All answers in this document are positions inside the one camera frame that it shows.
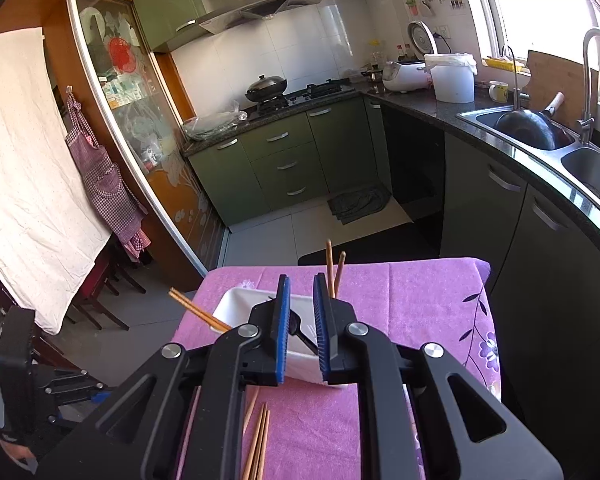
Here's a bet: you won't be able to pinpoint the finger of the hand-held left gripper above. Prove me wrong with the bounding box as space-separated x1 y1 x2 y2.
30 367 106 393
45 390 112 418

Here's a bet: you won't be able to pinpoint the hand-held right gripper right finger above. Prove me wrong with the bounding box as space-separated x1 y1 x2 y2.
312 272 566 480

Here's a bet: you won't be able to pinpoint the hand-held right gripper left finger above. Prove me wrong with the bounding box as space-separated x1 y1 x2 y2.
35 274 293 480

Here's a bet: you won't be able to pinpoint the clear plastic spoon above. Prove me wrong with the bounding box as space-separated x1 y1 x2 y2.
287 310 321 356

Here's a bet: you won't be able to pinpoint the white plastic utensil holder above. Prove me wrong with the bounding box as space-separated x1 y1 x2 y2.
212 287 353 390

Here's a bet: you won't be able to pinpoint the person's left hand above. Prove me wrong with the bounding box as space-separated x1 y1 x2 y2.
0 437 38 468

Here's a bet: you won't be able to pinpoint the dark wooden chair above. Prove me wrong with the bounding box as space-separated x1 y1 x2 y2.
67 240 148 332

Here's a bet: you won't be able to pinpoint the black floor mat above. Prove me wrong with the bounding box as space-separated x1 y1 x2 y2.
297 220 443 267

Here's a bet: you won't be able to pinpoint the purple floral tablecloth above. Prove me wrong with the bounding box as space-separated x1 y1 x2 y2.
172 257 503 480

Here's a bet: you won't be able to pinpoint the grey floor cloth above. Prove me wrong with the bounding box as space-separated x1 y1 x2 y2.
327 185 393 226

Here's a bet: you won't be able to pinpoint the green stove base cabinet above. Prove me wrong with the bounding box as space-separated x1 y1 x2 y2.
187 95 393 228

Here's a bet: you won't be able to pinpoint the white hanging sheet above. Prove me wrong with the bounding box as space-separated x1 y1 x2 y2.
0 27 112 336

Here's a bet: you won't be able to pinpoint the checkered apron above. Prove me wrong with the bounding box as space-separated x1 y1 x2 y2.
65 87 150 263

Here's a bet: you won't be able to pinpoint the clear plastic bag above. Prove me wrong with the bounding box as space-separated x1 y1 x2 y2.
181 102 248 141

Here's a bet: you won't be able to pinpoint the dark sink base cabinet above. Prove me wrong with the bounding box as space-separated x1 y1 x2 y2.
380 105 600 480

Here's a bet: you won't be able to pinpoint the black gas stove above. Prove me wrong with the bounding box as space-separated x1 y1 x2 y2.
255 79 356 113

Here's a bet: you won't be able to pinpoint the black lidded wok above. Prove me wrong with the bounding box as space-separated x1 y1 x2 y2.
245 74 288 103

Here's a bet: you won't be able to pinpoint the black granite countertop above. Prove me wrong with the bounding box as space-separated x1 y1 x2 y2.
180 80 600 261

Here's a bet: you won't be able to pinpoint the white rice cooker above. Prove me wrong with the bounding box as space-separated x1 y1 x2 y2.
382 20 437 93

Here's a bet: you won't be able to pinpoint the cluster of condiment bottles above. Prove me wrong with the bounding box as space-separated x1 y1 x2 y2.
362 40 416 83

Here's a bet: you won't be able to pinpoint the white plastic bucket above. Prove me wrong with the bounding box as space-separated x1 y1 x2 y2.
424 52 478 104

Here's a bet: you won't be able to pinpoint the frosted glass sliding door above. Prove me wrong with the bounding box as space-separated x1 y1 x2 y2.
65 0 226 276

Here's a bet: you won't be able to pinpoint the thin steel tap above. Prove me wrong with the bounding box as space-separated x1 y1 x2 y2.
501 45 523 111

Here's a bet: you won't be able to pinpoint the steel double sink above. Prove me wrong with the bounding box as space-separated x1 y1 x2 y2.
455 105 600 211

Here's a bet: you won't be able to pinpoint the yellow plastic box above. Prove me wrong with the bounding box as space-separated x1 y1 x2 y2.
482 56 526 72

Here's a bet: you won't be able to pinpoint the wooden cutting board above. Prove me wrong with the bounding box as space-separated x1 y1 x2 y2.
522 49 600 121

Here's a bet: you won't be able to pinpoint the tall steel faucet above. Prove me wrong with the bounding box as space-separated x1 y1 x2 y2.
577 27 600 146

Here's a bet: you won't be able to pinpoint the kitchen window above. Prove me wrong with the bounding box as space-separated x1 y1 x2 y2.
467 0 600 91

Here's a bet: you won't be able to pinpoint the black wok with handle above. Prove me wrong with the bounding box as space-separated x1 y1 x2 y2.
495 91 578 151

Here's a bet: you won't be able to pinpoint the green wall cabinets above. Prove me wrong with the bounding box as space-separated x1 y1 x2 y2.
127 0 381 53

